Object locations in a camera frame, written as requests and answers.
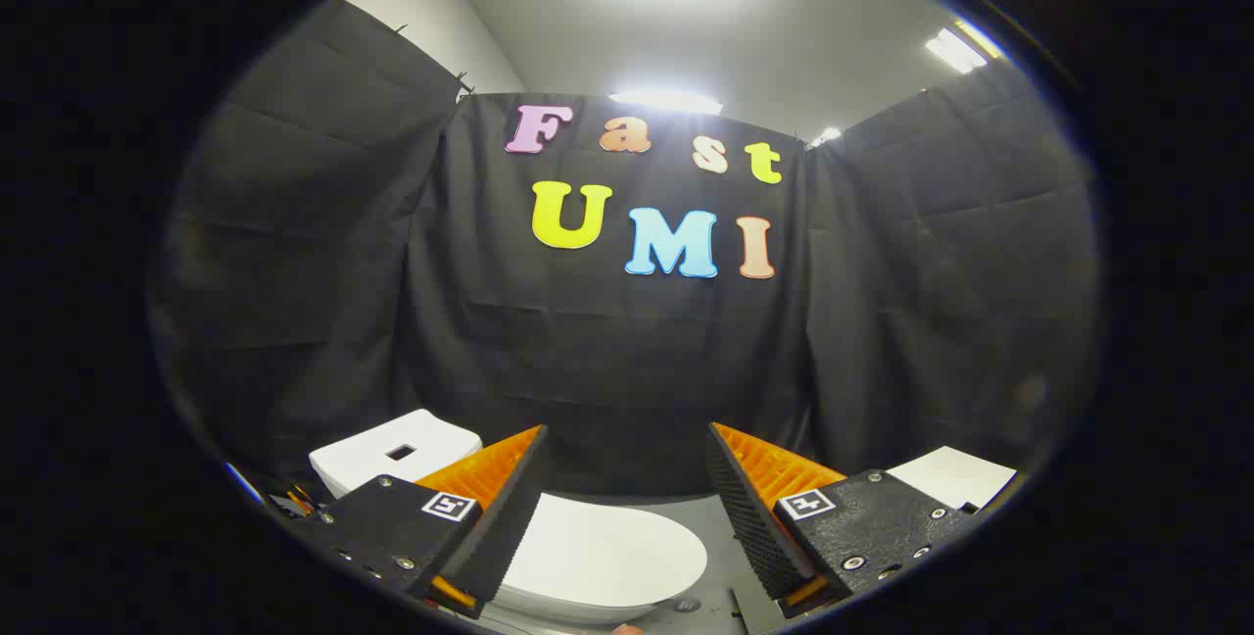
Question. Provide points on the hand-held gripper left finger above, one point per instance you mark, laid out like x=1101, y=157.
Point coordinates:
x=505, y=517

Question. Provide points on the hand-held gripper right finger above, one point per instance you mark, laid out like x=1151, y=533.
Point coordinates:
x=749, y=517

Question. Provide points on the black backdrop cloth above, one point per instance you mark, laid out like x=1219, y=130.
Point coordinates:
x=607, y=370

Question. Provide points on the white drawer cabinet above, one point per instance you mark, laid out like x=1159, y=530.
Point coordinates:
x=955, y=473

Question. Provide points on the ceiling light panel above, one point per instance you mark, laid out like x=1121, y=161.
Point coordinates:
x=826, y=135
x=666, y=102
x=955, y=51

